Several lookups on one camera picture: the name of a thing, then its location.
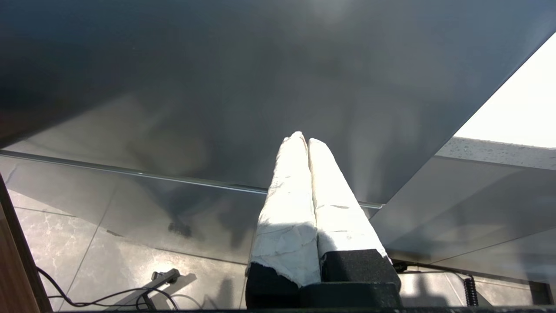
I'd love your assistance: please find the brown wooden panel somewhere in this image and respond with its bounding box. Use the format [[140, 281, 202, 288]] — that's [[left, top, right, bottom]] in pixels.
[[0, 170, 53, 313]]

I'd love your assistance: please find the grey under-counter cabinet front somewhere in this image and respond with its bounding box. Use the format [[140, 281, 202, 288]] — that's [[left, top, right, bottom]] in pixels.
[[369, 154, 556, 285]]

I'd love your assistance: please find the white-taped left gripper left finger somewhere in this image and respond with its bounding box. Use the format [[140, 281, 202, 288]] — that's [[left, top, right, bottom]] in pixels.
[[245, 131, 322, 310]]

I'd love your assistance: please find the steel lower appliance panel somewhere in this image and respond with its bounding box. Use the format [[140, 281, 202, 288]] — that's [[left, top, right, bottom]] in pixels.
[[0, 154, 381, 266]]

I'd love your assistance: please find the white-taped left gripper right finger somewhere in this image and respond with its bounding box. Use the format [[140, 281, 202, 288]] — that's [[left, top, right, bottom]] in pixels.
[[308, 138, 402, 288]]

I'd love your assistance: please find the black coiled cable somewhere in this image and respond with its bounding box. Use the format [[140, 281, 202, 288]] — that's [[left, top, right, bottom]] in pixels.
[[463, 276, 479, 307]]

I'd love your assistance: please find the thin black floor cable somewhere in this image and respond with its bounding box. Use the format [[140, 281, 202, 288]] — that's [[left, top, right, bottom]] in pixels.
[[37, 267, 179, 311]]

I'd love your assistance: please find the stainless steel appliance door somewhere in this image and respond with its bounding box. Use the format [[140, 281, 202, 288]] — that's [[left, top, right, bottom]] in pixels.
[[0, 0, 556, 205]]

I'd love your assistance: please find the grey metal stand foot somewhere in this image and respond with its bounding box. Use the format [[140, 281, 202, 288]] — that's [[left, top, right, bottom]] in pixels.
[[115, 269, 181, 310]]

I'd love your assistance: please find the black cable with plug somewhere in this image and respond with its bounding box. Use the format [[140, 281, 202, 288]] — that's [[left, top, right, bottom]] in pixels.
[[393, 261, 474, 279]]

